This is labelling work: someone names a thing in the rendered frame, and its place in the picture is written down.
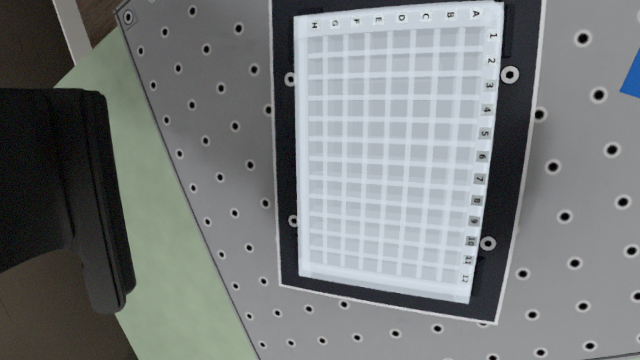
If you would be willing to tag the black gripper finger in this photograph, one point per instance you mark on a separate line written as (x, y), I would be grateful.
(59, 188)

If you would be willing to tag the blue tape outline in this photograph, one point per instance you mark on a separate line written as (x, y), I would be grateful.
(631, 84)

